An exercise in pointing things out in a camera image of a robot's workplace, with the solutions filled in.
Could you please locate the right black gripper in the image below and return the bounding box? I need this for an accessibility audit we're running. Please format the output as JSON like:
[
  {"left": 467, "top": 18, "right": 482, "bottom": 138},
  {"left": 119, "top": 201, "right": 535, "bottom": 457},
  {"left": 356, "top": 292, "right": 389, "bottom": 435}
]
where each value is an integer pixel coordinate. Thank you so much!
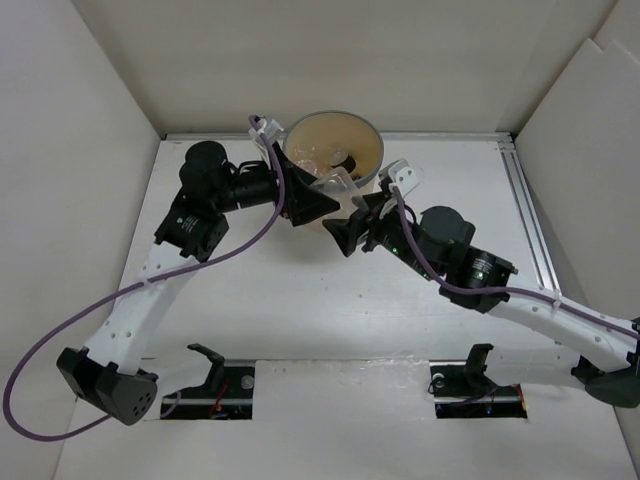
[{"left": 322, "top": 190, "right": 440, "bottom": 282}]

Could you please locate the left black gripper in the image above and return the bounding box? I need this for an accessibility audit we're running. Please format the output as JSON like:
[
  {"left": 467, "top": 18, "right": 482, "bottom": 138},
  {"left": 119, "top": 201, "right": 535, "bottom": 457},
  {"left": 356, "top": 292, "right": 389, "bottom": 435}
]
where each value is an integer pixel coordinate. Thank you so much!
[{"left": 213, "top": 141, "right": 339, "bottom": 226}]

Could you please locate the clear jar with silver lid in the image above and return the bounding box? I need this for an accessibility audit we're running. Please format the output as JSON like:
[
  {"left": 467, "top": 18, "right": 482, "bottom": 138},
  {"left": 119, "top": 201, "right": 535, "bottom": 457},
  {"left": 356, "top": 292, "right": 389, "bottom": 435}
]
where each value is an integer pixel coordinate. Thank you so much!
[{"left": 311, "top": 167, "right": 367, "bottom": 218}]

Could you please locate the clear bottle white cap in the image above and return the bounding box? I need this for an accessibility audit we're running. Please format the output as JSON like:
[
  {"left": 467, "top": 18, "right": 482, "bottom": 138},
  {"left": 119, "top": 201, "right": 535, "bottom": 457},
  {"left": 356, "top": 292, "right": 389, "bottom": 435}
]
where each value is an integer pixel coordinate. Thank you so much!
[{"left": 288, "top": 144, "right": 319, "bottom": 163}]

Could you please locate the small bottle with black cap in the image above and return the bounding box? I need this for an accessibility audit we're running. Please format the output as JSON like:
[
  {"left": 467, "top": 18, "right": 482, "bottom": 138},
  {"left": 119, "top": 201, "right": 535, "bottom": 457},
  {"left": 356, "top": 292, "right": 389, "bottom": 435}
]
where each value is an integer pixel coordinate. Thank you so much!
[{"left": 329, "top": 149, "right": 357, "bottom": 175}]

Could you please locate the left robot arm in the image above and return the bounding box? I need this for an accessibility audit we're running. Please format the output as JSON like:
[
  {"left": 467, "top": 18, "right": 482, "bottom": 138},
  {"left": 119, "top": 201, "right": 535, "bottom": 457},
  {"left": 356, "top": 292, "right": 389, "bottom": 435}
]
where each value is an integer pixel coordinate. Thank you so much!
[{"left": 56, "top": 140, "right": 340, "bottom": 425}]

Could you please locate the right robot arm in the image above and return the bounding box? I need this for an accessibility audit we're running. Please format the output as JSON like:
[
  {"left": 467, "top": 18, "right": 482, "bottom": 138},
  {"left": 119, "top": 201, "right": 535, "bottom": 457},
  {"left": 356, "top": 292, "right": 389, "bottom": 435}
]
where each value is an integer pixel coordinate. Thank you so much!
[{"left": 323, "top": 191, "right": 639, "bottom": 408}]

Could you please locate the beige bin with grey rim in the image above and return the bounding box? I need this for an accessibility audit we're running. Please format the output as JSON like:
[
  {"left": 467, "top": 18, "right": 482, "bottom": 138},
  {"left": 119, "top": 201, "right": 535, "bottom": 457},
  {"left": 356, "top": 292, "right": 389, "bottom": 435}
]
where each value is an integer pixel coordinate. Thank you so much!
[{"left": 282, "top": 111, "right": 386, "bottom": 236}]

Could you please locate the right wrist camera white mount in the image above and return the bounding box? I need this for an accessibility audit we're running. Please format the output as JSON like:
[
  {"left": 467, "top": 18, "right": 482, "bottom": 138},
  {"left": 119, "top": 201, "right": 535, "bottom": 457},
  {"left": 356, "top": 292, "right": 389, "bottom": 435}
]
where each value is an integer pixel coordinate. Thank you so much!
[{"left": 378, "top": 158, "right": 424, "bottom": 199}]

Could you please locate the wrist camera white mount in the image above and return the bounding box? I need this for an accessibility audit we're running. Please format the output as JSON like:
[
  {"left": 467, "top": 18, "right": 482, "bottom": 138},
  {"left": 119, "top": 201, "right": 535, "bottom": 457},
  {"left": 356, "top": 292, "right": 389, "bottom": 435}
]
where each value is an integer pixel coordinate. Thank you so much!
[
  {"left": 378, "top": 158, "right": 424, "bottom": 199},
  {"left": 248, "top": 115, "right": 284, "bottom": 158}
]

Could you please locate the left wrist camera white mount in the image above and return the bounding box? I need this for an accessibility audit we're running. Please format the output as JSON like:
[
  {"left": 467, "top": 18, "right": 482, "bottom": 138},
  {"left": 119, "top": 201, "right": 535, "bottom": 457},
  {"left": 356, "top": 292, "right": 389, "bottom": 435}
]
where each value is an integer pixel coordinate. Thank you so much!
[{"left": 248, "top": 115, "right": 284, "bottom": 158}]

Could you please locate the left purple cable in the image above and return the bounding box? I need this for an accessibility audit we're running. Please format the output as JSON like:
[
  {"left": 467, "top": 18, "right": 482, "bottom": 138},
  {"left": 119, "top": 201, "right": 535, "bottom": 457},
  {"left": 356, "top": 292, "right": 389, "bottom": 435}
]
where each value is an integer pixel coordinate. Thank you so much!
[{"left": 2, "top": 115, "right": 289, "bottom": 442}]

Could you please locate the purple cable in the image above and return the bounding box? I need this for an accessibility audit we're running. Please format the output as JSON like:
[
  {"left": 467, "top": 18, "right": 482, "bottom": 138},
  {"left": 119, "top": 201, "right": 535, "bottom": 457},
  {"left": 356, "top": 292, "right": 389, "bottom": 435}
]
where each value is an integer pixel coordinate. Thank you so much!
[
  {"left": 2, "top": 115, "right": 289, "bottom": 442},
  {"left": 392, "top": 185, "right": 640, "bottom": 336}
]

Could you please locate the aluminium rail frame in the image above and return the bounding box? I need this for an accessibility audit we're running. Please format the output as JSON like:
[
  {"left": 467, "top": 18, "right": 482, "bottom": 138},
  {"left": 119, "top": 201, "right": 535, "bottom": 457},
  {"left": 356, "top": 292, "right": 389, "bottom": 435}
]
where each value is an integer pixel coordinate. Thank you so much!
[{"left": 144, "top": 132, "right": 553, "bottom": 302}]

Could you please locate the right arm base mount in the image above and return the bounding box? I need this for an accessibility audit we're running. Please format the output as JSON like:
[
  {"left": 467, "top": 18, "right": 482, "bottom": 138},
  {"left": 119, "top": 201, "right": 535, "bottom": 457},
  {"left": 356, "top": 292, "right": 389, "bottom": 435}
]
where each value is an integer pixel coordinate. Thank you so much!
[{"left": 427, "top": 344, "right": 528, "bottom": 420}]

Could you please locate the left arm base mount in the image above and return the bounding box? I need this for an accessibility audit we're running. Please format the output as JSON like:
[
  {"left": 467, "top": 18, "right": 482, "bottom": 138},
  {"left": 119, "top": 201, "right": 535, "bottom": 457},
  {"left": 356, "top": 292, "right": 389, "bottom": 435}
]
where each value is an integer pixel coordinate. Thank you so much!
[{"left": 159, "top": 343, "right": 256, "bottom": 421}]

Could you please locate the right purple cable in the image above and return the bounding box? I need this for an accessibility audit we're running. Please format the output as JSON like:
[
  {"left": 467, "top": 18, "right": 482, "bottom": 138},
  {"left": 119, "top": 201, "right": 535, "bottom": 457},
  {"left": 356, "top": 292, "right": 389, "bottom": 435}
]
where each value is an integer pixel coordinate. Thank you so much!
[{"left": 392, "top": 185, "right": 640, "bottom": 336}]

